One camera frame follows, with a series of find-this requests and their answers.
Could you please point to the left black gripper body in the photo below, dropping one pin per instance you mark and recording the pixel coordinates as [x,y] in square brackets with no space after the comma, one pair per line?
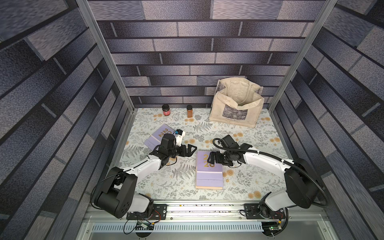
[176,150]

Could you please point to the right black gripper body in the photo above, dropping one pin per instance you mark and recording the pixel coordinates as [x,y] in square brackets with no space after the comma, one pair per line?
[220,157]

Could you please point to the purple calendar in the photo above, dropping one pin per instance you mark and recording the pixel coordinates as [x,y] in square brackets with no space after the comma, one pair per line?
[206,174]
[156,137]

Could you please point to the peach 2026 desk calendar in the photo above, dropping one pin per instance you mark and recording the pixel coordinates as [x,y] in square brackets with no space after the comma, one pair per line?
[209,188]

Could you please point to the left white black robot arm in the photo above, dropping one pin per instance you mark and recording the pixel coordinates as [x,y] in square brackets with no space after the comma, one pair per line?
[115,194]

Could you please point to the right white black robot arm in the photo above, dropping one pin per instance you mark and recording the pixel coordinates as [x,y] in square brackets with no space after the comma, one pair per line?
[303,189]

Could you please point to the floral patterned table mat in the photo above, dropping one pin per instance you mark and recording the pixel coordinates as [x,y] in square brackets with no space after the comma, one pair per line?
[177,181]

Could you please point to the amber spice bottle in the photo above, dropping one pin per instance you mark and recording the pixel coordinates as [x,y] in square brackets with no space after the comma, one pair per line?
[189,111]

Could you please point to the dark jar red label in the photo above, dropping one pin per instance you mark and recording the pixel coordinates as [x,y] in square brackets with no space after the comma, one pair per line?
[166,110]

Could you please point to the beige canvas tote bag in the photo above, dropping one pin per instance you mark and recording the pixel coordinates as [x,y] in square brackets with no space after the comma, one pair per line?
[237,101]

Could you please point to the left circuit board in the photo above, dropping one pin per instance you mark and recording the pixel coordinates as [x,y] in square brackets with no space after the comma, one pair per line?
[147,226]

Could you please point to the circuit board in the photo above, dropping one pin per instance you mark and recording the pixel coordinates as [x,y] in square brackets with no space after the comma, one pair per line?
[147,226]
[271,229]

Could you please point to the right circuit board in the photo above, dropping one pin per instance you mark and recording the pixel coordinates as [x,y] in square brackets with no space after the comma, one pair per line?
[271,229]

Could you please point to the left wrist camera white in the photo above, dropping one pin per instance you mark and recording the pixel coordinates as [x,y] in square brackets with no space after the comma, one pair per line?
[179,135]

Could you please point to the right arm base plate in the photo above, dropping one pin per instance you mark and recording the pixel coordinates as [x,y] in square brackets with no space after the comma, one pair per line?
[252,210]

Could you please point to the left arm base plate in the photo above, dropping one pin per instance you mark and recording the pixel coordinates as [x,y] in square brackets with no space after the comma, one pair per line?
[156,212]

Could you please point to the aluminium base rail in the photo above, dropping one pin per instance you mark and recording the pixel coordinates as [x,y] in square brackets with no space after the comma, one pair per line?
[208,220]

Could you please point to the left aluminium frame post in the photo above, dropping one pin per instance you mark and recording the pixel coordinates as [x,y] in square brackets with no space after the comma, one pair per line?
[89,18]

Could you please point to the aluminium frame post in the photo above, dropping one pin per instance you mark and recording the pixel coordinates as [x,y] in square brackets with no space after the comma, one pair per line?
[318,24]
[89,18]

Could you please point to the right aluminium frame post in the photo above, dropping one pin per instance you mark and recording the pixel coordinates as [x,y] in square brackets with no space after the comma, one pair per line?
[318,24]

